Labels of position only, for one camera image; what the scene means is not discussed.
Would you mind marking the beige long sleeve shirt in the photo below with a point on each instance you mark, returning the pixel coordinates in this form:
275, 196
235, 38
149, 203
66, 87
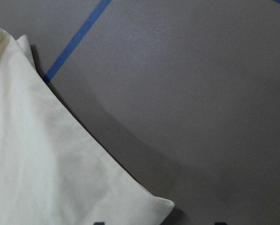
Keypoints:
52, 171

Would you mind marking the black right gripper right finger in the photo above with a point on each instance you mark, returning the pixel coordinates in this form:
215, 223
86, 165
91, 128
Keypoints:
220, 223

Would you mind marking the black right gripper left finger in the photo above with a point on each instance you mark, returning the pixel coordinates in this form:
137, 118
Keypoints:
99, 223

